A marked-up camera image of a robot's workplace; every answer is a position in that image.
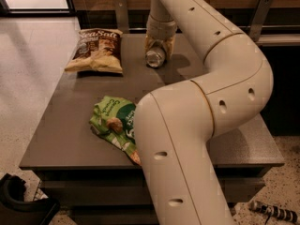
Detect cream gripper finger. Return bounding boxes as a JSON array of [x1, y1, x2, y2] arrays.
[[144, 35, 160, 60], [162, 36, 175, 60]]

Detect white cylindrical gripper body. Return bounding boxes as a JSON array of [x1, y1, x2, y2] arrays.
[[146, 15, 177, 40]]

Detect silver 7up soda can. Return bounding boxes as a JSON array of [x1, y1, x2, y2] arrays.
[[145, 47, 166, 68]]

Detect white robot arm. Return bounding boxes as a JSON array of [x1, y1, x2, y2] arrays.
[[134, 0, 273, 225]]

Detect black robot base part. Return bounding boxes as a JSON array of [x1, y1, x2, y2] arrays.
[[0, 173, 60, 225]]

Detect sea salt chip bag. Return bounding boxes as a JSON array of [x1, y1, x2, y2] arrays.
[[65, 28, 123, 74]]

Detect green dang chip bag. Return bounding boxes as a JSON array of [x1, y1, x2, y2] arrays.
[[89, 96, 142, 165]]

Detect grey drawer cabinet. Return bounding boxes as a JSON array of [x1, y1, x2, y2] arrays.
[[21, 35, 284, 225]]

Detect left metal wall bracket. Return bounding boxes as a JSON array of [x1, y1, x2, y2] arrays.
[[113, 0, 129, 34]]

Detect metal wall bracket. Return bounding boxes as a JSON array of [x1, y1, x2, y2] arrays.
[[113, 0, 129, 34], [248, 0, 274, 41]]

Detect right metal wall bracket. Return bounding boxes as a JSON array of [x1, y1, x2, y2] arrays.
[[248, 0, 274, 41]]

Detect black white striped cable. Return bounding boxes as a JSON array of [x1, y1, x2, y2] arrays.
[[248, 200, 299, 224]]

